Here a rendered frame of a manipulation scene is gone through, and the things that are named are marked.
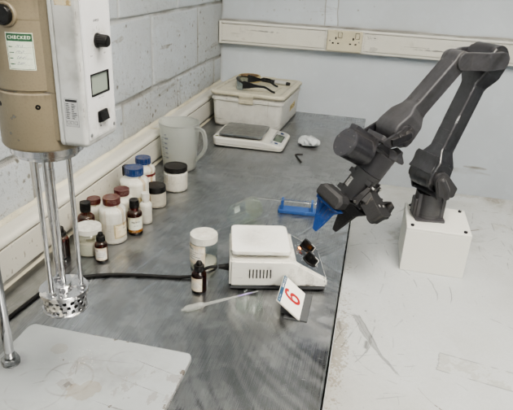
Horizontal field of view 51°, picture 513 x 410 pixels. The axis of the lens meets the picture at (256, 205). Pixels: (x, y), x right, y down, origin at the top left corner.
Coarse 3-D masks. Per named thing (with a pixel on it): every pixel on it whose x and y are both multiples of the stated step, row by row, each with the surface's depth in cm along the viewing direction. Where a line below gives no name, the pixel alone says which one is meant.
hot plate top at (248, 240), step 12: (240, 228) 115; (252, 228) 116; (264, 228) 116; (276, 228) 116; (240, 240) 110; (252, 240) 110; (264, 240) 111; (276, 240) 111; (288, 240) 111; (240, 252) 106; (252, 252) 106; (264, 252) 106; (276, 252) 107; (288, 252) 107
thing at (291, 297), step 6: (288, 282) 107; (288, 288) 105; (294, 288) 107; (288, 294) 104; (294, 294) 105; (300, 294) 107; (282, 300) 101; (288, 300) 102; (294, 300) 104; (300, 300) 105; (288, 306) 101; (294, 306) 102; (294, 312) 101
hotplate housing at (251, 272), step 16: (240, 256) 108; (256, 256) 108; (272, 256) 108; (288, 256) 109; (240, 272) 107; (256, 272) 107; (272, 272) 108; (288, 272) 108; (304, 272) 108; (256, 288) 109; (272, 288) 110; (304, 288) 110; (320, 288) 110
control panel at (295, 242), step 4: (292, 236) 118; (292, 240) 116; (296, 240) 118; (292, 244) 114; (296, 244) 116; (296, 248) 114; (296, 252) 112; (304, 252) 114; (316, 252) 118; (296, 256) 110; (300, 256) 111; (316, 256) 116; (296, 260) 108; (300, 260) 109; (304, 260) 110; (320, 260) 116; (304, 264) 109; (308, 264) 110; (320, 264) 114; (312, 268) 109; (316, 268) 111; (320, 268) 112; (316, 272) 109; (320, 272) 110; (324, 276) 110
